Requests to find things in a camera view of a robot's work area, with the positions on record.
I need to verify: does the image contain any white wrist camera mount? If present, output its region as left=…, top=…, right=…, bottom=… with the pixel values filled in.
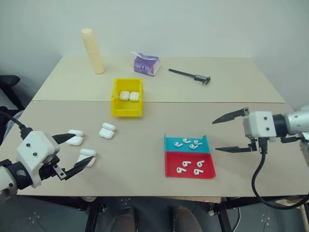
left=242, top=111, right=277, bottom=144
left=16, top=131, right=61, bottom=188

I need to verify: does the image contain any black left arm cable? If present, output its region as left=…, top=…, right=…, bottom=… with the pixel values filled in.
left=0, top=112, right=33, bottom=140

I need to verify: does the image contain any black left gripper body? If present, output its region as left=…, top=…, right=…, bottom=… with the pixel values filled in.
left=38, top=155, right=61, bottom=181

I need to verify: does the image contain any black vernier caliper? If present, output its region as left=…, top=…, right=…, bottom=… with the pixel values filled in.
left=168, top=68, right=212, bottom=86

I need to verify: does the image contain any yellow plastic bin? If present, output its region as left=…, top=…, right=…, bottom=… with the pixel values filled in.
left=111, top=77, right=144, bottom=118

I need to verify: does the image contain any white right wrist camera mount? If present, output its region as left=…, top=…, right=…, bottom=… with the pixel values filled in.
left=242, top=111, right=277, bottom=144

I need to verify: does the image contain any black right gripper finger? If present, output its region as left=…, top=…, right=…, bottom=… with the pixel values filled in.
left=214, top=140, right=257, bottom=154
left=211, top=107, right=250, bottom=125

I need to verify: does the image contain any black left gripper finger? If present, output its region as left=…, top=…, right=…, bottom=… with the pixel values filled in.
left=52, top=132, right=76, bottom=146
left=54, top=156, right=97, bottom=181

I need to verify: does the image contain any open white charging case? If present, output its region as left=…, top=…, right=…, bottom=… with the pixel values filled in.
left=98, top=122, right=116, bottom=140
left=66, top=129, right=84, bottom=146
left=77, top=148, right=97, bottom=168

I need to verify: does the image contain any cream cylindrical tube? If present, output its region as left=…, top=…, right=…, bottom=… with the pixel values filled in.
left=81, top=28, right=105, bottom=75

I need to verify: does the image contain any black office chair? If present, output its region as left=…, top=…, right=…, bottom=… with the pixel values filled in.
left=0, top=74, right=26, bottom=147

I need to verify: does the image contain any red plastic tray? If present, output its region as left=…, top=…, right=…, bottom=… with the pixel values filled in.
left=164, top=151, right=216, bottom=180

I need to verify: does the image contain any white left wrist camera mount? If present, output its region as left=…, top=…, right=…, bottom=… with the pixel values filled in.
left=16, top=131, right=61, bottom=188

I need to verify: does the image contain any blue plastic tray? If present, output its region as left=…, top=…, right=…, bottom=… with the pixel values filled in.
left=164, top=132, right=211, bottom=154

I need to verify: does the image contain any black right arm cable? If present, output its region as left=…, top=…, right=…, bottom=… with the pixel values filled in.
left=251, top=135, right=309, bottom=209

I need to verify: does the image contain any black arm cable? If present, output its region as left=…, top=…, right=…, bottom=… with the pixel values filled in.
left=0, top=112, right=33, bottom=140
left=251, top=135, right=309, bottom=209

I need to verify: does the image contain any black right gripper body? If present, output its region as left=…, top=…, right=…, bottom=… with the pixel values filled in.
left=242, top=116, right=270, bottom=154

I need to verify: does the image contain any dark brown rounded shape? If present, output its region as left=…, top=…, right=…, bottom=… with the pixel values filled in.
left=112, top=206, right=136, bottom=232
left=172, top=205, right=203, bottom=232

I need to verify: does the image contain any purple tissue pack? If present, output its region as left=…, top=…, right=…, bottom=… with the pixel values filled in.
left=130, top=50, right=161, bottom=77

